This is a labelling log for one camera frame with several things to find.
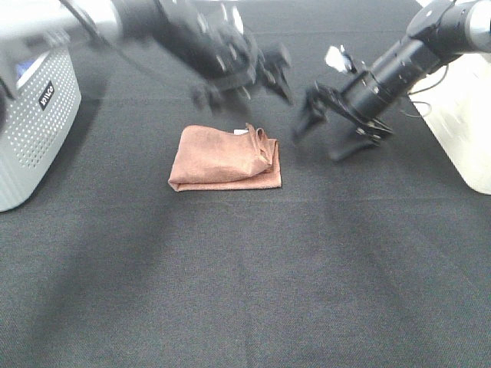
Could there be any brown microfibre towel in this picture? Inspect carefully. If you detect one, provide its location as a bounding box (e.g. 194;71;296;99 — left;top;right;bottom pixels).
168;124;282;192

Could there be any blue cloth in basket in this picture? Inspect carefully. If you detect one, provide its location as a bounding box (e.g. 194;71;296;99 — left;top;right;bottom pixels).
15;60;34;81

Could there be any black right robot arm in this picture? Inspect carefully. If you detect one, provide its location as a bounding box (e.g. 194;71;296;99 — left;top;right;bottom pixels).
292;1;490;161

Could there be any grey perforated laundry basket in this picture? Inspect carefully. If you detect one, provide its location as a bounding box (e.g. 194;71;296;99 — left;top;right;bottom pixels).
1;48;81;212

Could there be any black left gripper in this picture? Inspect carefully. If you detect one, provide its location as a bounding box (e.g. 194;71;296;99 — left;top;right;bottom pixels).
191;22;295;111

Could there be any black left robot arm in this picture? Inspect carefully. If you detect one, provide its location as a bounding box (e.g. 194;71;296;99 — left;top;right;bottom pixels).
1;1;293;110

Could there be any white woven-pattern storage bin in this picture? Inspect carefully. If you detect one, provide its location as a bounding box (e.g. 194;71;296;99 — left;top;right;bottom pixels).
410;54;490;195

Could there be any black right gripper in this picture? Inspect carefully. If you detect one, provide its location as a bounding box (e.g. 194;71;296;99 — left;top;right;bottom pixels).
292;83;393;161

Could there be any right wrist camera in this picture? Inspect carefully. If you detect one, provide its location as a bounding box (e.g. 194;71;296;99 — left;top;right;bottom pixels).
325;45;357;74

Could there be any black table cloth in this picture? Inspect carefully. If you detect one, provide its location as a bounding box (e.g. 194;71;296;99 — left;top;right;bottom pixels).
0;0;491;368

